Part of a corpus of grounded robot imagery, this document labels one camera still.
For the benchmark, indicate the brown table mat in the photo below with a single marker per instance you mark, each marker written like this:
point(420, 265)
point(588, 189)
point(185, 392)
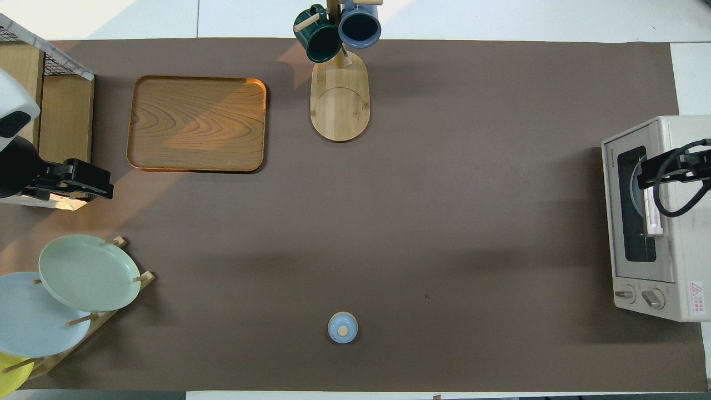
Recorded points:
point(444, 222)

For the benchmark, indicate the oven control knob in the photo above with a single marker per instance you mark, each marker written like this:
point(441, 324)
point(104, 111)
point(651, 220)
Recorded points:
point(653, 299)
point(626, 294)

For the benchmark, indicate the yellow plate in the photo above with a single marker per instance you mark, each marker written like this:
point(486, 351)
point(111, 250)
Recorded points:
point(11, 378)

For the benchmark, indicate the pale green plate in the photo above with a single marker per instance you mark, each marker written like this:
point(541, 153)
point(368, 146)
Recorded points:
point(89, 272)

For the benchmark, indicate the wooden shelf unit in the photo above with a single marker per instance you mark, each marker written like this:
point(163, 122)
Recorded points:
point(66, 122)

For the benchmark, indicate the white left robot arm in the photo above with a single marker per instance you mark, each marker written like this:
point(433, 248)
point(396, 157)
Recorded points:
point(14, 100)

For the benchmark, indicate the small blue lidded jar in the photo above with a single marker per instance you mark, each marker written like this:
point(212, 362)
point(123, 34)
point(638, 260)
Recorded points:
point(343, 329)

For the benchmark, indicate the light blue racked plate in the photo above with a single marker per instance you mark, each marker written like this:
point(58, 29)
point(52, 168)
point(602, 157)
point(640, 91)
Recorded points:
point(28, 322)

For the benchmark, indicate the cream toaster oven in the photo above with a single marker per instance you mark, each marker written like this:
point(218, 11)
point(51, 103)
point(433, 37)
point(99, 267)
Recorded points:
point(689, 250)

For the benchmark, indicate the wooden plate rack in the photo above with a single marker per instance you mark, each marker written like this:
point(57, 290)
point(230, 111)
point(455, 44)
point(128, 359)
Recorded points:
point(105, 318)

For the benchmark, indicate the wooden serving tray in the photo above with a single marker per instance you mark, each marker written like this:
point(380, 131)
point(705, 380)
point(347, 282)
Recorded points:
point(194, 125)

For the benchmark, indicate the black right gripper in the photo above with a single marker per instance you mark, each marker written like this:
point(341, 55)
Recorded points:
point(675, 169)

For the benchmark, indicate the dark green mug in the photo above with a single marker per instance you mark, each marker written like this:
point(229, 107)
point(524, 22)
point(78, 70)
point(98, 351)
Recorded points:
point(322, 41)

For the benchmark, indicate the wooden mug tree stand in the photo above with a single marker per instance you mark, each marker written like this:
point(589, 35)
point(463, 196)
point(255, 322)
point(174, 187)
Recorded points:
point(340, 105)

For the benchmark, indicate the light blue serving plate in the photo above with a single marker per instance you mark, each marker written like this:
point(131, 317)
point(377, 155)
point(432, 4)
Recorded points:
point(636, 194)

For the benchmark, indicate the blue mug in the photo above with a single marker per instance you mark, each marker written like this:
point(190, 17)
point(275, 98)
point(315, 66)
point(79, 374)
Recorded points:
point(360, 26)

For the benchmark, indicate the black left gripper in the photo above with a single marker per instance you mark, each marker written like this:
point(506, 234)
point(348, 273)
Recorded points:
point(83, 175)

